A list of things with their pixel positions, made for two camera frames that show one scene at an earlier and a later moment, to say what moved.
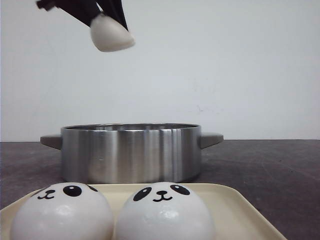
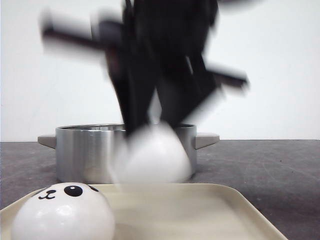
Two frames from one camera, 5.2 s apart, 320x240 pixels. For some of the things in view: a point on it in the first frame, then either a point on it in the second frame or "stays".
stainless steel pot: [131, 152] stays
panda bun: [164, 211] → [149, 153]
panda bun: [65, 211] stays
